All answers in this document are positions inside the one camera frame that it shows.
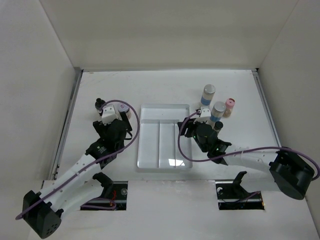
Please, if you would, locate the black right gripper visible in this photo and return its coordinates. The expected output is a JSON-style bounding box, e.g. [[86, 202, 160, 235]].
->
[[177, 116, 208, 153]]

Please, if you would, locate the black-cap brown spice bottle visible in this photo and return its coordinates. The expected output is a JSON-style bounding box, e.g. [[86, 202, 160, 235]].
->
[[94, 98, 105, 116]]

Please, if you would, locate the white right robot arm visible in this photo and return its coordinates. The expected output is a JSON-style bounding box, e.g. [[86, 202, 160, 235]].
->
[[177, 118, 315, 200]]

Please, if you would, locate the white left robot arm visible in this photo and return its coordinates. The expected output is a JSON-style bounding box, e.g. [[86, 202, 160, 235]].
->
[[22, 119, 132, 239]]

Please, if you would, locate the white-cap orange-label spice jar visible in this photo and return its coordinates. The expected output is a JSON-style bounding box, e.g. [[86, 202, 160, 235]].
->
[[117, 103, 131, 119]]

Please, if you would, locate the white divided organizer tray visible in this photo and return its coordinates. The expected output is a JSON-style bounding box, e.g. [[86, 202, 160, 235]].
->
[[137, 103, 193, 173]]

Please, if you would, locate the black flip-lid small jar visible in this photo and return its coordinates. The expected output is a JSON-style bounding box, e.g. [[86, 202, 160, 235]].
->
[[213, 121, 224, 133]]

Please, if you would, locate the silver-cap blue-label near bottle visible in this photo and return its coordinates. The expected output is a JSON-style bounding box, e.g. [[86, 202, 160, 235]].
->
[[208, 101, 226, 128]]

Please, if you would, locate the silver-cap blue-label bottle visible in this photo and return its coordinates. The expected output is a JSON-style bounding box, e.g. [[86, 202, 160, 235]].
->
[[200, 84, 216, 107], [208, 101, 226, 128]]

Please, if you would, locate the silver-cap blue-label far bottle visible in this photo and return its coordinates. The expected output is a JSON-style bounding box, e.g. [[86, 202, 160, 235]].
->
[[200, 84, 216, 107]]

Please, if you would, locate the pink-cap spice bottle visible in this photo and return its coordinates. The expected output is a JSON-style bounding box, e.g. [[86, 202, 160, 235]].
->
[[223, 98, 236, 118]]

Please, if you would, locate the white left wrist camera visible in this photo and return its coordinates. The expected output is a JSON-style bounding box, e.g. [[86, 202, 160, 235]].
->
[[101, 104, 120, 125]]

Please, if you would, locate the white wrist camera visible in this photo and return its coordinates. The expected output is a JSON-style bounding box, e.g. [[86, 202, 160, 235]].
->
[[101, 104, 120, 125], [195, 106, 211, 123]]

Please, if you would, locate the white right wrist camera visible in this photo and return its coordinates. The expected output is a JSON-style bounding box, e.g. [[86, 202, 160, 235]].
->
[[195, 106, 211, 123]]

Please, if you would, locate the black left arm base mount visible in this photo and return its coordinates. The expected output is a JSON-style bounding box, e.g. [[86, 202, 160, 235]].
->
[[92, 172, 114, 199]]

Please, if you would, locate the left aluminium table rail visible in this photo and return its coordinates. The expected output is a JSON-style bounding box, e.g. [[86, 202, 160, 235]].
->
[[47, 67, 84, 180]]

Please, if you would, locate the aluminium table rail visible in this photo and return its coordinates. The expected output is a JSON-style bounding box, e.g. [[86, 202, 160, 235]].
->
[[251, 68, 282, 147], [47, 67, 84, 180]]

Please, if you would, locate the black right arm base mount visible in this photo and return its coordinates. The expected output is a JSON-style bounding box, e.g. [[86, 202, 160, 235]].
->
[[231, 171, 250, 202]]

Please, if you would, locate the right aluminium table rail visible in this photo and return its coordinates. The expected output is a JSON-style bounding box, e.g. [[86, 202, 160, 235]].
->
[[251, 68, 282, 147]]

